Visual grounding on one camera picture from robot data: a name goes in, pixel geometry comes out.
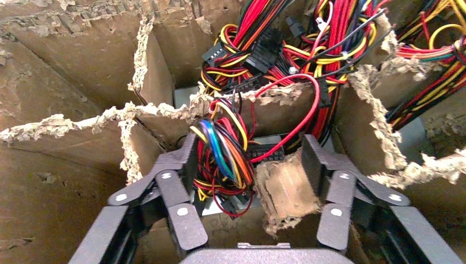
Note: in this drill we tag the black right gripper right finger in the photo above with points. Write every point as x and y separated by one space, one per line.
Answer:
338 189

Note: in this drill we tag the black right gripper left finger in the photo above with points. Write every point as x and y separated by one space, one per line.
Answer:
171 189

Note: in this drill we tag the brown cardboard divider box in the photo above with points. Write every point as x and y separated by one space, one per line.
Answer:
54 91

